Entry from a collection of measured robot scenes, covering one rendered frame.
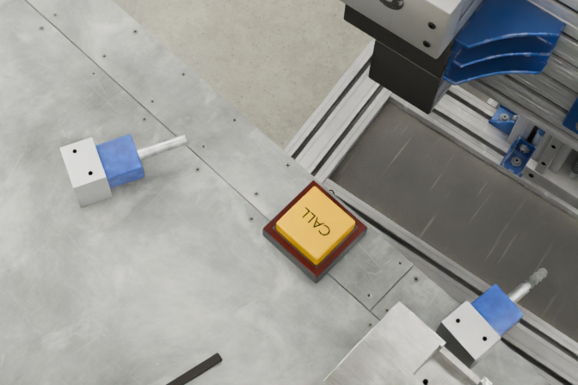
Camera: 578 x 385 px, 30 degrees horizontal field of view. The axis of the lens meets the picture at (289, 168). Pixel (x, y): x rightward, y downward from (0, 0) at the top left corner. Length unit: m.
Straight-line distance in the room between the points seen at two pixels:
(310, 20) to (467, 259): 0.67
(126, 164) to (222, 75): 1.02
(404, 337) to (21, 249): 0.42
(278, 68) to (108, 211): 1.04
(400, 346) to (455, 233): 0.80
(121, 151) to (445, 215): 0.80
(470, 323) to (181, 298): 0.30
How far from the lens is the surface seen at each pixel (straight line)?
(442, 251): 1.81
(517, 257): 1.83
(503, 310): 1.12
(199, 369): 1.12
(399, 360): 1.04
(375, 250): 1.16
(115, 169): 1.16
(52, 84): 1.26
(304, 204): 1.14
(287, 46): 2.19
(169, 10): 2.24
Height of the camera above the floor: 1.89
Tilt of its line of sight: 66 degrees down
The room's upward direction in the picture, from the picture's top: 4 degrees clockwise
